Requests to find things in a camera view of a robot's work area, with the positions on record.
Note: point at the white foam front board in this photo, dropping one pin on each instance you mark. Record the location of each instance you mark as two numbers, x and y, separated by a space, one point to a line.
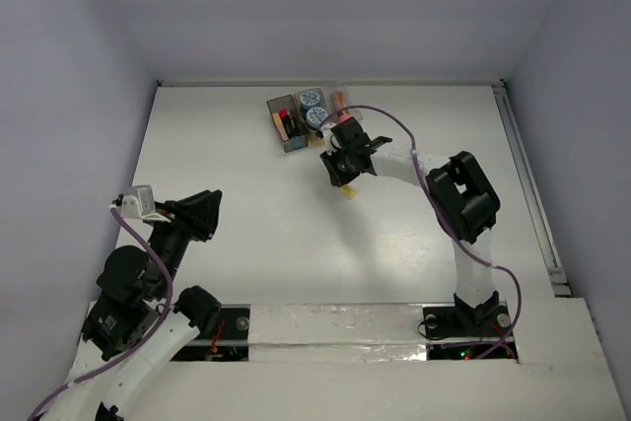
353 362

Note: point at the yellow highlighter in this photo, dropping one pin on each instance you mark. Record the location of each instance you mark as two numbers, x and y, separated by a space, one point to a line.
348 191

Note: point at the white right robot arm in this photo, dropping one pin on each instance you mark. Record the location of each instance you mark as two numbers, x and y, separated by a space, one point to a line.
466 206

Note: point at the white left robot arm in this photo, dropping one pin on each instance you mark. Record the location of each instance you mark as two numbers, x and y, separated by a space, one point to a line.
163 290

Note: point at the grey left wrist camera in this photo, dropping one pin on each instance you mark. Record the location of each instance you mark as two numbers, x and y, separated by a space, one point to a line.
136 202

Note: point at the orange pink highlighter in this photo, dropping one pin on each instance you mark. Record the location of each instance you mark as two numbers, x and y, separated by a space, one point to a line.
279 126

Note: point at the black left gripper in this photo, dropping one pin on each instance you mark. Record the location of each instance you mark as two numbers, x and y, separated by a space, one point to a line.
188 219

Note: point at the black pink highlighter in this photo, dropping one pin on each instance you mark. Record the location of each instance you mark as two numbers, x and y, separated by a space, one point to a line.
290 123

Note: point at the blue white round jar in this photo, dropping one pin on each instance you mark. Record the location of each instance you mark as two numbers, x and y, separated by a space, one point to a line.
315 117

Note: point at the smoky grey plastic bin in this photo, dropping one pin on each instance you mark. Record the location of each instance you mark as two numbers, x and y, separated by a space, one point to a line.
288 102

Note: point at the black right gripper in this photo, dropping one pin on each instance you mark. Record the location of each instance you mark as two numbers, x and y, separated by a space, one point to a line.
337 178

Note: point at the clear plastic bin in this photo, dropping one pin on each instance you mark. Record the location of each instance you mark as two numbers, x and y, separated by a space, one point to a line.
328 90

